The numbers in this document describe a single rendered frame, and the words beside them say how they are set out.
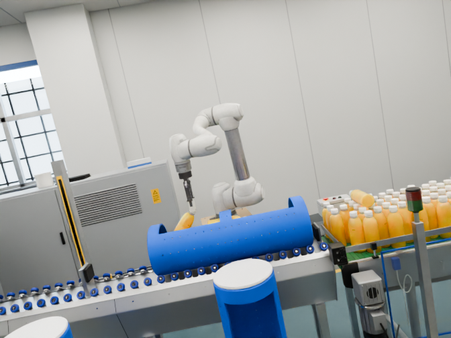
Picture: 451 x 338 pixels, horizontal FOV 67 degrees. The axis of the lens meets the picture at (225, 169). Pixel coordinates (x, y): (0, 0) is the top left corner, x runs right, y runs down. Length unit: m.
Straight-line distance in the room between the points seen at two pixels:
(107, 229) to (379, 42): 4.37
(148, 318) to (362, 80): 4.35
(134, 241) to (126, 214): 0.28
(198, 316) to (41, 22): 3.80
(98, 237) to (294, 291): 2.20
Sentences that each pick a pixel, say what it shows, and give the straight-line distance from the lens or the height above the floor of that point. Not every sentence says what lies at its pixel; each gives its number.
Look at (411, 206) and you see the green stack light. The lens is 1.76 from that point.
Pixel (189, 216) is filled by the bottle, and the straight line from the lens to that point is 1.98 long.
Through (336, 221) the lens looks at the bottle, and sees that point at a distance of 2.04.
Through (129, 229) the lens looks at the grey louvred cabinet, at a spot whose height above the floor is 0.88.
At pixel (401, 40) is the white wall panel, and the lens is 5.81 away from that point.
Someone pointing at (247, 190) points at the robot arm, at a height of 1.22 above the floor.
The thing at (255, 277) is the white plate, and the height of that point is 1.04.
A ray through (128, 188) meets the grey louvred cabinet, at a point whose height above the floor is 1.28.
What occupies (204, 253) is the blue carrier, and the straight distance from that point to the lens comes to 1.87.
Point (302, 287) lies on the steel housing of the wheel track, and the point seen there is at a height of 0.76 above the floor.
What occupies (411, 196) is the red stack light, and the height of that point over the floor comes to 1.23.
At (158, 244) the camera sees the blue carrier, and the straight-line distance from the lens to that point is 1.90.
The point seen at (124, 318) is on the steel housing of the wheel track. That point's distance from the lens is 2.12.
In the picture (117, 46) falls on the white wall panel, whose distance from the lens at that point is 4.85.
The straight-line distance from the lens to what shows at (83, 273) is 2.16.
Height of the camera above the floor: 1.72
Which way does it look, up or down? 8 degrees down
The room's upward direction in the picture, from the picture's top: 12 degrees counter-clockwise
